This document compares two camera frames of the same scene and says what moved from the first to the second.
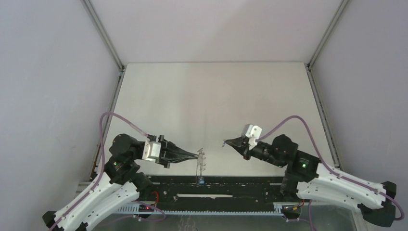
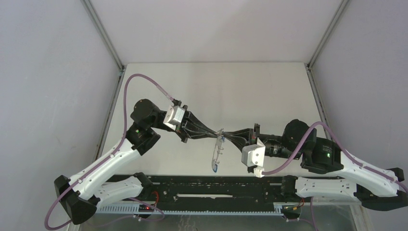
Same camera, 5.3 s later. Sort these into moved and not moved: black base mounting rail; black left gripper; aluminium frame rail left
Moved: black left gripper
Not moved: black base mounting rail; aluminium frame rail left
